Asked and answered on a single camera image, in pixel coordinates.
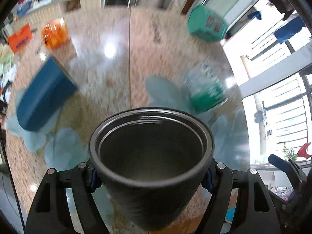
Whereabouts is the orange plastic bag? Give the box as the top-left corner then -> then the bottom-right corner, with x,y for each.
8,24 -> 32,53

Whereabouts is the white tv cabinet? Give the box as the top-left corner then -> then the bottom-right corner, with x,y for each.
10,0 -> 103,31

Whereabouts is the teal hexagonal box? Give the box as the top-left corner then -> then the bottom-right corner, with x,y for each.
187,5 -> 229,42

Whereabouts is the dark blue cup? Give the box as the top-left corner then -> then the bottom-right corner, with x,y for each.
16,56 -> 78,132

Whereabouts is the green plastic bottle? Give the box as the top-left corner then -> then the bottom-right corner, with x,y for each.
184,63 -> 228,113

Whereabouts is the black textured cup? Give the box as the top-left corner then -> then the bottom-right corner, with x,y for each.
89,107 -> 215,231

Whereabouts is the orange snack packet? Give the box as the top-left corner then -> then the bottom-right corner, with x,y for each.
42,18 -> 69,50

